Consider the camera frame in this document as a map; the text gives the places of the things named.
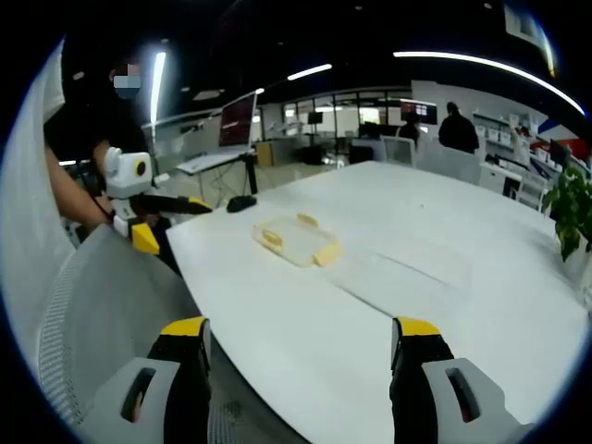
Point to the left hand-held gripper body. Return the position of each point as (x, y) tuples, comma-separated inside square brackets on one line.
[(122, 180)]

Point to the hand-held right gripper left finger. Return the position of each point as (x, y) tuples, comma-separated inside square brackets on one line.
[(159, 398)]

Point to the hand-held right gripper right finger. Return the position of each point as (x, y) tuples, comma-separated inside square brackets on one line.
[(444, 402)]

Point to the clear lid yellow clips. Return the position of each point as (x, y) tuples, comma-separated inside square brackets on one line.
[(298, 240)]

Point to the grey mesh office chair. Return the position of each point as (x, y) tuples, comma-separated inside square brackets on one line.
[(115, 296)]

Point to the black computer mouse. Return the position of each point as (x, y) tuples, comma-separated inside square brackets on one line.
[(241, 203)]

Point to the black tripod stand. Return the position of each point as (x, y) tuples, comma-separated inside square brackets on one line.
[(252, 176)]

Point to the person's white shirt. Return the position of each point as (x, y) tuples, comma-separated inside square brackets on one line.
[(28, 194)]

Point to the monitor with red screen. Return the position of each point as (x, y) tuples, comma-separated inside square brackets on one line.
[(237, 120)]

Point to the short ceiling light bar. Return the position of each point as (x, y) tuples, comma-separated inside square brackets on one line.
[(309, 72)]

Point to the white cabinet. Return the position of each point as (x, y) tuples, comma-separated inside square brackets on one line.
[(509, 182)]

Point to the green potted plant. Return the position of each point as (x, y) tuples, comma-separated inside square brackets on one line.
[(570, 208)]

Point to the black desk monitor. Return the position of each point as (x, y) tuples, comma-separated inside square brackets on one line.
[(559, 155)]

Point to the white storage shelves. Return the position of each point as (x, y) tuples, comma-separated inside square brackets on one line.
[(504, 131)]

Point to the long curved ceiling light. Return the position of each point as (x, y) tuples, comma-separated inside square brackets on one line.
[(485, 65)]

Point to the wall screen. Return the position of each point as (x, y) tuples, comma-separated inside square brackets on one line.
[(420, 112)]

